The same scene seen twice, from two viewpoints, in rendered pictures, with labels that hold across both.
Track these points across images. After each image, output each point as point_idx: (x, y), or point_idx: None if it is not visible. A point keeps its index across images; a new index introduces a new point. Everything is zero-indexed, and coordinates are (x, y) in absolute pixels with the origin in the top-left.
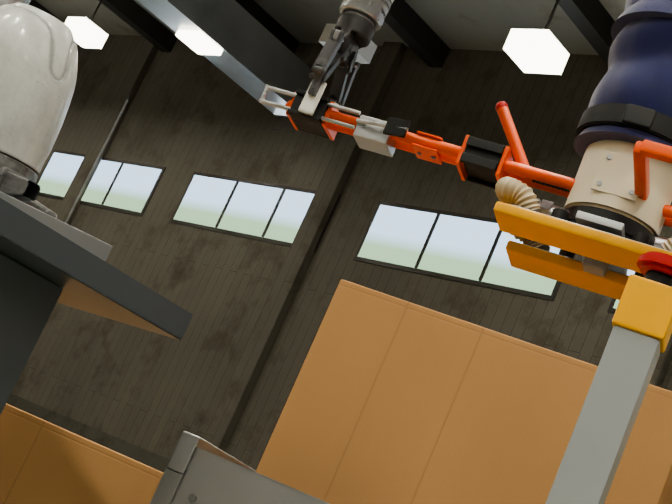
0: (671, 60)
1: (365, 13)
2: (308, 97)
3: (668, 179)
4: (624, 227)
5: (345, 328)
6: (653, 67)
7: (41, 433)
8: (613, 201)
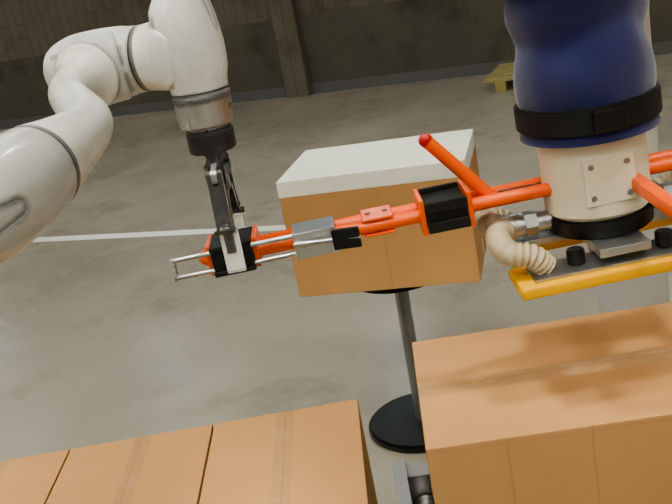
0: (607, 32)
1: (219, 125)
2: (229, 255)
3: (645, 143)
4: (636, 225)
5: (460, 487)
6: (594, 52)
7: None
8: (616, 209)
